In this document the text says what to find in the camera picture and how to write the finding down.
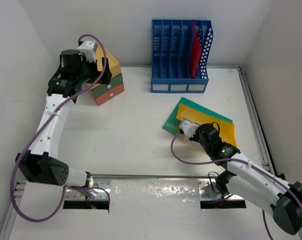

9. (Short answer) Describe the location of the drawer box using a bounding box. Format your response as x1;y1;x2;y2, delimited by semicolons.
77;40;125;106

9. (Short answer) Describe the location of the yellow translucent folder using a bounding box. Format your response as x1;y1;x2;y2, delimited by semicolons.
176;103;237;147

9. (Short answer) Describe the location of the green clip file folder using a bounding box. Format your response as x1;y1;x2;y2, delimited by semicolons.
162;97;233;135

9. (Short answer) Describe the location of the red folder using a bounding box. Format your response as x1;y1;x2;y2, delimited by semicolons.
189;19;202;79

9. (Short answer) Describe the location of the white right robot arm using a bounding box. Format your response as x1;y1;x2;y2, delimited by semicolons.
185;123;302;235

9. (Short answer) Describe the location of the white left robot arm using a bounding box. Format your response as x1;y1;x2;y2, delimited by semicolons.
15;48;111;188

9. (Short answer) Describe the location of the blue file organizer rack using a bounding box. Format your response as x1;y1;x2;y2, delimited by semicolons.
151;19;214;94

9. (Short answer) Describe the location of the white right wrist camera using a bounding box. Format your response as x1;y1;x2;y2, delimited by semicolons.
178;119;200;140

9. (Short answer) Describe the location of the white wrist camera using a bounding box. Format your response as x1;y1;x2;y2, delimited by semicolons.
178;119;200;140
77;40;98;63

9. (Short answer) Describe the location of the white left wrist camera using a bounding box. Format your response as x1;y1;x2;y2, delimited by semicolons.
77;40;98;63

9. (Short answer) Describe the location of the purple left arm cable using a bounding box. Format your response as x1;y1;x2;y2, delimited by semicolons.
9;33;111;223

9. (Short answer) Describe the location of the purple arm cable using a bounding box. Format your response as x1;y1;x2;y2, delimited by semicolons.
170;131;302;240
9;33;111;223

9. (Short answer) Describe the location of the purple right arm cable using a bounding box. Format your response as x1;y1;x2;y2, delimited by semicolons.
170;131;302;240

